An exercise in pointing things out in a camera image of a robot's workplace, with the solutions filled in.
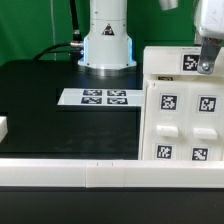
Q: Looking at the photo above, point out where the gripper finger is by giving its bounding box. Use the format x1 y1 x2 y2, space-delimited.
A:
197 37 222 75

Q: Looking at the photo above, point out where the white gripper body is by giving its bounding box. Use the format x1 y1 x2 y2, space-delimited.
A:
194 0 224 40

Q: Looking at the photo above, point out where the white cabinet top block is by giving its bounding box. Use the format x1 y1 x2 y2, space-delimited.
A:
143 46 224 82

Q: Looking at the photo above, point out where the white cabinet door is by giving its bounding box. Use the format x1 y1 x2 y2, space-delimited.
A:
183 84 224 162
142 81 188 161

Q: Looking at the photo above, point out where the white cabinet body box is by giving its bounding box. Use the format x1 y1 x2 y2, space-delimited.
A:
139 75 224 162

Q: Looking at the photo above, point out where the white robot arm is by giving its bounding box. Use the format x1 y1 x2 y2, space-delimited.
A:
78 0 224 74

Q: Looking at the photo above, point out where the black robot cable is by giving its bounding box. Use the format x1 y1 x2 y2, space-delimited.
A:
32 0 85 62

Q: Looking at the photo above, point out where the white marker base plate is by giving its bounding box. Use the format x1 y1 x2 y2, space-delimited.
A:
58 88 143 107

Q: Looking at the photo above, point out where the thin white hanging cable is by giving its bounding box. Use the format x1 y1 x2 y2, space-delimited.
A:
49 0 56 61

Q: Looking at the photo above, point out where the white front fence rail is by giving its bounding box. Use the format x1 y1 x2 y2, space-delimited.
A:
0 159 224 188

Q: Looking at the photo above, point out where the white fence rail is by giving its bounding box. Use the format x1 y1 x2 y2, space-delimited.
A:
0 116 8 143
0 159 224 188

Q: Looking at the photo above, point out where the white left fence rail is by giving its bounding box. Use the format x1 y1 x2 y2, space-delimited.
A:
0 116 8 143

